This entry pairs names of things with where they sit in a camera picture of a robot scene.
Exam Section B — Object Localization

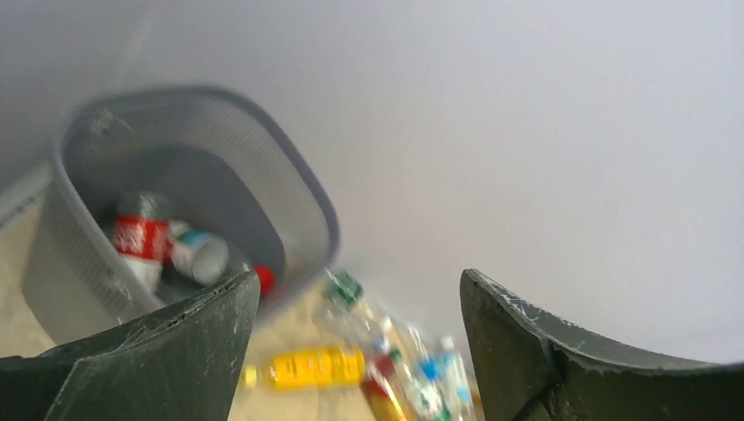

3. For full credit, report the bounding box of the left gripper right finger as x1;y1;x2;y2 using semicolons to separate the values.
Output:
460;268;743;420

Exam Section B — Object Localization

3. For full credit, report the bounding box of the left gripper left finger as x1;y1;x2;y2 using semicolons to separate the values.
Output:
1;271;260;420

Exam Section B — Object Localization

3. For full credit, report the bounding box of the red label water bottle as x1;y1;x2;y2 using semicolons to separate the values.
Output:
111;191;172;292

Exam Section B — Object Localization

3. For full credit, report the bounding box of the grey mesh waste bin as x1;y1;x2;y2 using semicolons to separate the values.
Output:
21;85;340;344

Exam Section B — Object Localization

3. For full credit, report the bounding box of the blue label water bottle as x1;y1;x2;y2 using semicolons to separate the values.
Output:
438;336;476;420

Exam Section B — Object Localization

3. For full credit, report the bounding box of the blue cap crushed bottle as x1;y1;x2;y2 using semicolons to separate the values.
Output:
405;325;442;383

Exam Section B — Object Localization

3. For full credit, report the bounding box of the red bottle cap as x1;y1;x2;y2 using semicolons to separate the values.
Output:
254;265;275;296

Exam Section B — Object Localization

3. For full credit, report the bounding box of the amber tea bottle red label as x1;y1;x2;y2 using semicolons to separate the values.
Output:
360;355;415;421

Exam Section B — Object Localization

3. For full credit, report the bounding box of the yellow plastic bottle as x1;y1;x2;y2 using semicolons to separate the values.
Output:
239;346;367;391

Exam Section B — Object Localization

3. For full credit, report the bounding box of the green label clear bottle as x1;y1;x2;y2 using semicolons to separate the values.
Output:
313;270;386;348

